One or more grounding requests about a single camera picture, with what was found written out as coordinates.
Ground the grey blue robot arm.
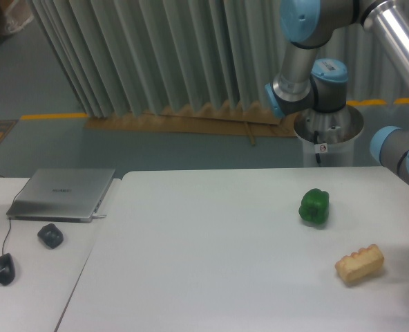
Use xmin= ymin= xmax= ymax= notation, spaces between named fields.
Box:
xmin=265 ymin=1 xmax=409 ymax=167

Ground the green bell pepper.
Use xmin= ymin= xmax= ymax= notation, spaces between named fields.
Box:
xmin=298 ymin=188 xmax=330 ymax=225

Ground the yellow bread loaf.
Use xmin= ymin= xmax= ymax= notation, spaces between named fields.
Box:
xmin=334 ymin=244 xmax=385 ymax=284

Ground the brown cardboard sheet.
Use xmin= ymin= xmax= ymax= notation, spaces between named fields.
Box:
xmin=85 ymin=101 xmax=296 ymax=145

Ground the grey pleated curtain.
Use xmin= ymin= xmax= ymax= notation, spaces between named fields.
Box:
xmin=29 ymin=1 xmax=399 ymax=118

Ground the silver closed laptop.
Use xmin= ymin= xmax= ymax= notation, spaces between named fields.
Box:
xmin=6 ymin=168 xmax=115 ymax=223

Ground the black rounded device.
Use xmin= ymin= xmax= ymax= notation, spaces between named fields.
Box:
xmin=37 ymin=223 xmax=64 ymax=249

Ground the black computer mouse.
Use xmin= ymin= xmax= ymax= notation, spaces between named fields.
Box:
xmin=0 ymin=253 xmax=16 ymax=286

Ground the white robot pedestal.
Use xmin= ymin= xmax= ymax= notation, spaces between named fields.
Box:
xmin=294 ymin=105 xmax=364 ymax=167

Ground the black pedestal cable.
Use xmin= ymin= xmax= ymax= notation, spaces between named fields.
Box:
xmin=313 ymin=129 xmax=322 ymax=168

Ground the black mouse cable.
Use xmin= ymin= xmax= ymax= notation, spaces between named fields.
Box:
xmin=0 ymin=176 xmax=36 ymax=257

